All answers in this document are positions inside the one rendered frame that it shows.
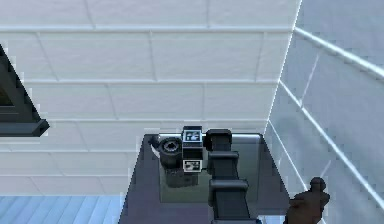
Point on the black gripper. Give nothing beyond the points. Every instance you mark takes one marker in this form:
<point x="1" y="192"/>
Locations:
<point x="170" y="151"/>

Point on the dark grey framed window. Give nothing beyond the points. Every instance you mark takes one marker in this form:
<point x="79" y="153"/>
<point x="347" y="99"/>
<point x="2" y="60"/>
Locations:
<point x="13" y="106"/>

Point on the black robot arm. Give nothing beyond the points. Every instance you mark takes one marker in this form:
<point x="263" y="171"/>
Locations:
<point x="226" y="186"/>

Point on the dark grey table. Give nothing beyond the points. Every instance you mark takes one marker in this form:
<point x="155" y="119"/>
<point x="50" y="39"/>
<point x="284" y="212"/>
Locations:
<point x="143" y="186"/>

